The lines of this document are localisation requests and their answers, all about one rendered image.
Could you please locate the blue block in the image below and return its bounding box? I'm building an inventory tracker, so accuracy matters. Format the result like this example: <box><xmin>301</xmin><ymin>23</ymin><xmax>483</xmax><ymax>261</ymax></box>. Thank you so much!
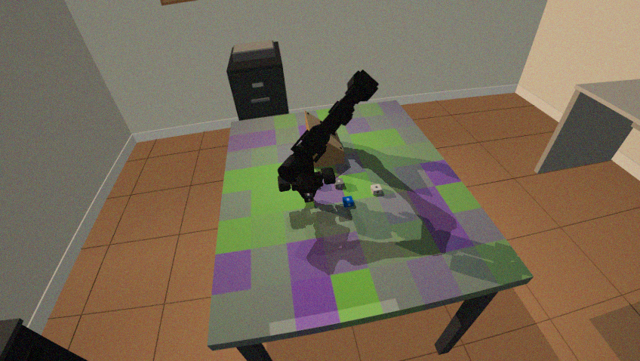
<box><xmin>343</xmin><ymin>196</ymin><xmax>354</xmax><ymax>208</ymax></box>

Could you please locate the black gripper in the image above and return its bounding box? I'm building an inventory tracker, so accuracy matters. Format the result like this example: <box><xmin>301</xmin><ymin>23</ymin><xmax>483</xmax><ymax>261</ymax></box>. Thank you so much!
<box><xmin>278</xmin><ymin>163</ymin><xmax>336</xmax><ymax>199</ymax></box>

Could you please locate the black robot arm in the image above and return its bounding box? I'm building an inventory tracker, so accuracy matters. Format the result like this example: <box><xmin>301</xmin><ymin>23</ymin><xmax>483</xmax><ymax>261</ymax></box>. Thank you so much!
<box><xmin>278</xmin><ymin>70</ymin><xmax>379</xmax><ymax>194</ymax></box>

